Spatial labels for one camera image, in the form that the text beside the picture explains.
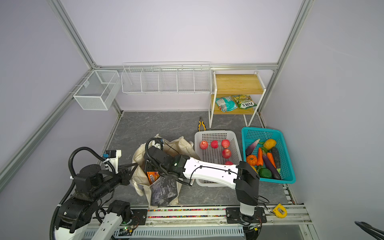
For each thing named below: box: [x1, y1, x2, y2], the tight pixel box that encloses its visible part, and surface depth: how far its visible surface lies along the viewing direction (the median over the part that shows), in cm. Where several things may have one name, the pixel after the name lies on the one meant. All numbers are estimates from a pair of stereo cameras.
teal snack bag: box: [215, 96, 238, 113], surface depth 101 cm
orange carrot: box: [267, 152, 277, 169], surface depth 93 cm
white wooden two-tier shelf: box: [208, 71, 267, 128], surface depth 99 cm
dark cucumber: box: [271, 147, 281, 169], surface depth 91 cm
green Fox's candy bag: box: [231, 94, 258, 110], surface depth 103 cm
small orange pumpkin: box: [246, 154, 258, 167], surface depth 89 cm
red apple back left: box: [200, 140, 209, 150], surface depth 98 cm
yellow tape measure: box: [273, 203, 288, 219], surface depth 76 cm
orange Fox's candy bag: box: [146, 171, 160, 185], surface depth 72 cm
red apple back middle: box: [210, 140, 219, 149], surface depth 98 cm
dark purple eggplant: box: [262, 151, 282, 180], surface depth 88 cm
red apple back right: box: [221, 139, 231, 148], surface depth 98 cm
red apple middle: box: [222, 148, 232, 159], surface depth 93 cm
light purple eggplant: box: [246, 138, 261, 156], surface depth 100 cm
